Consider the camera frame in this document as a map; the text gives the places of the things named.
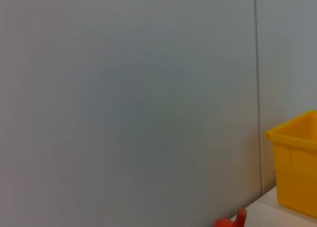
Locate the orange toy fruit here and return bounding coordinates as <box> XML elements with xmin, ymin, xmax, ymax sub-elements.
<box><xmin>214</xmin><ymin>208</ymin><xmax>248</xmax><ymax>227</ymax></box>

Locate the yellow plastic bin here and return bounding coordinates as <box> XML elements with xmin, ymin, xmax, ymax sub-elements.
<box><xmin>265</xmin><ymin>110</ymin><xmax>317</xmax><ymax>219</ymax></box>

